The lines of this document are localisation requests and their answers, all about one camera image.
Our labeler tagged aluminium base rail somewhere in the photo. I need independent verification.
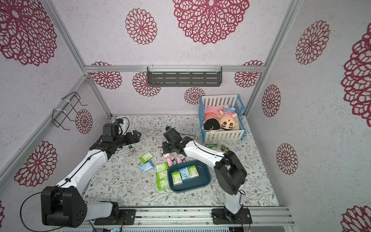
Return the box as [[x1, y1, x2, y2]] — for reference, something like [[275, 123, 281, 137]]
[[54, 205, 296, 232]]

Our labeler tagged blue white toy crib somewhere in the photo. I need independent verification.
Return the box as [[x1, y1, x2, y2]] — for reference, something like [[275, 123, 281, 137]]
[[199, 94, 246, 143]]

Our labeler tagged green carabiner keychain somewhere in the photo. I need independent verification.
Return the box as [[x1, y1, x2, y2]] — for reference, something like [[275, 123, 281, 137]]
[[205, 144, 219, 150]]

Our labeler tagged small figurine keychain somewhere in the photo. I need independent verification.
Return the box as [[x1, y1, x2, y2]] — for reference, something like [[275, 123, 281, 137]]
[[220, 145, 229, 153]]

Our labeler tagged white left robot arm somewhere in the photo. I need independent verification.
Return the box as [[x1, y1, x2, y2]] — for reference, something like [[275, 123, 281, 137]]
[[41, 123, 142, 228]]

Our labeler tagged grey wall shelf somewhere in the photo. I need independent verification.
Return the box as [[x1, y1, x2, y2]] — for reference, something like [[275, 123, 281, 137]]
[[146, 66, 222, 87]]

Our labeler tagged black-haired plush doll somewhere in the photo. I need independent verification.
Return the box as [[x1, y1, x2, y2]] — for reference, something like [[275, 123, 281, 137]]
[[203, 107, 239, 132]]

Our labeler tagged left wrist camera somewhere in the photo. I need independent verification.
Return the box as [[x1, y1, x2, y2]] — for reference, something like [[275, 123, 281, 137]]
[[115, 118, 124, 124]]

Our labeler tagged green tissue pack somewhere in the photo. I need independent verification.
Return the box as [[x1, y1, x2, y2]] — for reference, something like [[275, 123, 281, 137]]
[[157, 178, 169, 191], [156, 162, 169, 173], [140, 152, 153, 164], [171, 171, 183, 186], [156, 170, 168, 181], [188, 165, 199, 178]]

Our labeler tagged green tissue pack bottom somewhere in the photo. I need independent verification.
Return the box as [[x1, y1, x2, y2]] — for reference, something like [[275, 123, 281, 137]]
[[157, 178, 169, 191]]

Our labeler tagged blue tissue pack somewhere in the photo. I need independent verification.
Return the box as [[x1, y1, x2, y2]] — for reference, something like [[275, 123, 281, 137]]
[[179, 167, 191, 181], [141, 161, 154, 173]]

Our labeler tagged green tissue pack top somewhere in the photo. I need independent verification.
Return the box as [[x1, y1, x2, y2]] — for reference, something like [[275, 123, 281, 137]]
[[188, 165, 199, 178]]

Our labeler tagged dark teal storage box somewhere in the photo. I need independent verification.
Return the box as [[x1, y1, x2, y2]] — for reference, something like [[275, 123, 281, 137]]
[[168, 160, 211, 192]]

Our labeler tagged pink plush doll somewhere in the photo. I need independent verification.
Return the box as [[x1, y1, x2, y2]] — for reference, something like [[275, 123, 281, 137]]
[[204, 104, 229, 119]]

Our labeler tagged blue tissue pack left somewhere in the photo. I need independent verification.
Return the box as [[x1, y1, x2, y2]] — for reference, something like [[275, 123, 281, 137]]
[[141, 161, 154, 173]]

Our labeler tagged blue tissue pack top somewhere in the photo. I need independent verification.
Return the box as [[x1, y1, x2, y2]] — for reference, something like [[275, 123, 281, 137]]
[[179, 167, 191, 181]]

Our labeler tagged black wire wall rack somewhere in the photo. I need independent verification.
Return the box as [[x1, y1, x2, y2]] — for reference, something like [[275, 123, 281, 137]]
[[51, 91, 87, 131]]

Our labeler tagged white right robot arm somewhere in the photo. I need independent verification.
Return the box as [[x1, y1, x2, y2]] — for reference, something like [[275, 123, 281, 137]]
[[162, 127, 252, 225]]

